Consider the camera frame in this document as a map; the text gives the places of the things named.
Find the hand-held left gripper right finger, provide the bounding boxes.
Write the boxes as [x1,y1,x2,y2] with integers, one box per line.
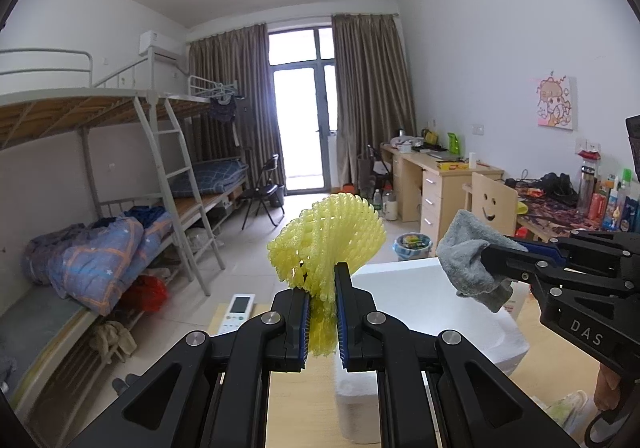
[334,262,581,448]

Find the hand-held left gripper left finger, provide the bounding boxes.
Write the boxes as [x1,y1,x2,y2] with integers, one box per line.
[65,288,312,448]

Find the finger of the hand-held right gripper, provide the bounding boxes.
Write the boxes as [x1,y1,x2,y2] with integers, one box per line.
[479,242,640,296]
[505,232,640,274]

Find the grey sock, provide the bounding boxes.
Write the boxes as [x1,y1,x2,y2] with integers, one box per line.
[436,209,528,313]

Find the white foam box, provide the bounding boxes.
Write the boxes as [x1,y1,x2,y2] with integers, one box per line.
[332,258,530,446]

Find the yellow foam fruit net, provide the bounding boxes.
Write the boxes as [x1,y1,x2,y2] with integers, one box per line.
[266,194,387,358]

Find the person's right hand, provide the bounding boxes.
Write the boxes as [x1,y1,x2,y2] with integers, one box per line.
[595,363,623,411]

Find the desk with patterned mat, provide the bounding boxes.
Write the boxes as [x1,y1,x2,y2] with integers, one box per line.
[505,178,640,241]

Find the wooden smiley face chair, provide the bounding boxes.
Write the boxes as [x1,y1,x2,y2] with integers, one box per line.
[462,172,519,239]

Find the black headphones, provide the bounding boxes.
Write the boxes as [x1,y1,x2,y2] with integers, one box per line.
[541,172,573,201]

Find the white remote control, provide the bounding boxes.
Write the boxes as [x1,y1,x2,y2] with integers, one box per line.
[218,293,256,335]

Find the grey thermos flask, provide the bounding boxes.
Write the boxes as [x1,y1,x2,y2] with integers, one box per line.
[577,165,598,216]

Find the row of toiletry bottles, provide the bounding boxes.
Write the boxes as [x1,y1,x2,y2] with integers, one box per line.
[575,153,640,233]

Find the green white plastic bag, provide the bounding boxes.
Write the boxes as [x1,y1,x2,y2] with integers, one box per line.
[542,390,591,446]

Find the blue trash bin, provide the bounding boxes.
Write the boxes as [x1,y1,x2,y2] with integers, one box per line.
[392,233,433,262]

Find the wooden desk with drawers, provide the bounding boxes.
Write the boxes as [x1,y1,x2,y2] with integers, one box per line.
[380,143,505,241]

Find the black folding chair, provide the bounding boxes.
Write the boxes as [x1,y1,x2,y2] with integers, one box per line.
[241,154,286,230]

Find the folded blue mattress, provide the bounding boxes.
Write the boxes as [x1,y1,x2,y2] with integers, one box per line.
[167,158,250,196]

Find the glass balcony door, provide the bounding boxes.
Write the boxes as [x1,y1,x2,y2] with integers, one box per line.
[267,26,338,194]

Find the grey metal bed ladder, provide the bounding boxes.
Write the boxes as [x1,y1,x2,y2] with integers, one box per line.
[134,95,226,297]

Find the brown curtain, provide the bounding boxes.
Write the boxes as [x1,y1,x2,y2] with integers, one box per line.
[331,13,417,189]
[187,23,273,201]

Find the blue plaid quilt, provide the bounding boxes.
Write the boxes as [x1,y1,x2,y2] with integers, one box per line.
[22,210,173,316]

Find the dark hanging clothes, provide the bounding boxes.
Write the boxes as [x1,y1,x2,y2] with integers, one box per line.
[209,95,238,126]

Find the grey metal bunk bed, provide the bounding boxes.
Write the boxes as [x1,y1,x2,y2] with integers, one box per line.
[150,75,251,229]
[0,48,221,429]

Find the white air conditioner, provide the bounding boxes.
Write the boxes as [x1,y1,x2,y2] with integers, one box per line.
[138,30,185,61]

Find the pink cartoon wall poster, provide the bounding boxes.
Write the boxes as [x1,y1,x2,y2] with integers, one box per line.
[536,73,577,131]

